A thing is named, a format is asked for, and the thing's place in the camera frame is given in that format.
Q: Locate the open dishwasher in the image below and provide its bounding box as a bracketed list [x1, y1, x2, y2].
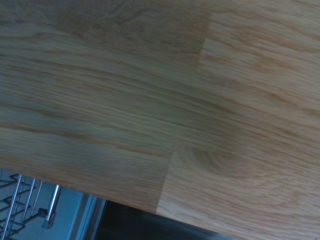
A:
[0, 167, 109, 240]

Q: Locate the chrome dishwasher rack rail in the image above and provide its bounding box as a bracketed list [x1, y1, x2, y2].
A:
[44, 184, 62, 229]

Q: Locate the metal wire dishwasher rack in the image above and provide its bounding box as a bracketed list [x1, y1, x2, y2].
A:
[0, 168, 45, 240]

